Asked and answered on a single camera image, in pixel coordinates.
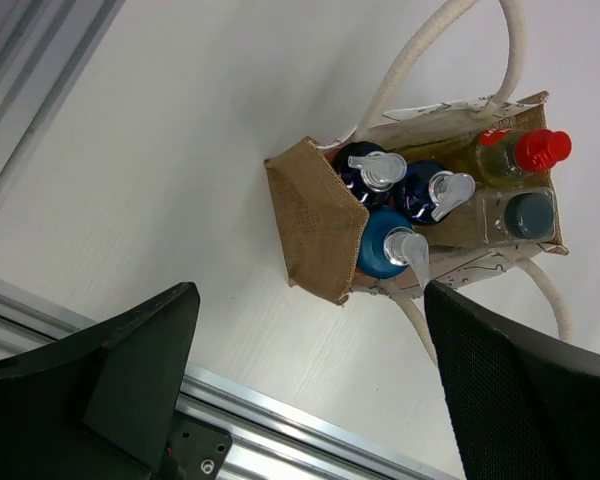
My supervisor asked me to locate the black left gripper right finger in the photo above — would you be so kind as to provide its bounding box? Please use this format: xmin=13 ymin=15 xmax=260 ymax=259
xmin=424 ymin=281 xmax=600 ymax=479

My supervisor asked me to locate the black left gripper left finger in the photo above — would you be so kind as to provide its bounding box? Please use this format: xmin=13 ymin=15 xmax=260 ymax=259
xmin=0 ymin=282 xmax=200 ymax=479

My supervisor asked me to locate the clear bottle grey cap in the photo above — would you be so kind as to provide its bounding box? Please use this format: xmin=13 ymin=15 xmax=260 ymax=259
xmin=423 ymin=187 xmax=558 ymax=249

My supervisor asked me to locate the orange bottle light blue top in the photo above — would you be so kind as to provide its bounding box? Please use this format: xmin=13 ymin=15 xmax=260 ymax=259
xmin=357 ymin=207 xmax=431 ymax=288

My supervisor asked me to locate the orange bottle navy pump top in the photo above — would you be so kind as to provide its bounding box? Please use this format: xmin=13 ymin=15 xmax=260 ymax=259
xmin=392 ymin=160 xmax=476 ymax=226

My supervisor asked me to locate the yellow dish soap bottle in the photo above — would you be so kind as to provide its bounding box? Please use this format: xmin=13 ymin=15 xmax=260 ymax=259
xmin=406 ymin=128 xmax=572 ymax=188

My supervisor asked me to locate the orange bottle dark blue top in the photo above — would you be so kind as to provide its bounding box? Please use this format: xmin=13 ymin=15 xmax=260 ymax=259
xmin=331 ymin=142 xmax=408 ymax=210

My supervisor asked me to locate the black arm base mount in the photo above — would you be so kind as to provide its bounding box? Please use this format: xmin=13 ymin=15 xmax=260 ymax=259
xmin=152 ymin=412 xmax=233 ymax=480

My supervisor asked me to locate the aluminium frame rail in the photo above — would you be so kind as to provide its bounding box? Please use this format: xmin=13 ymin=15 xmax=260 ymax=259
xmin=0 ymin=280 xmax=448 ymax=479

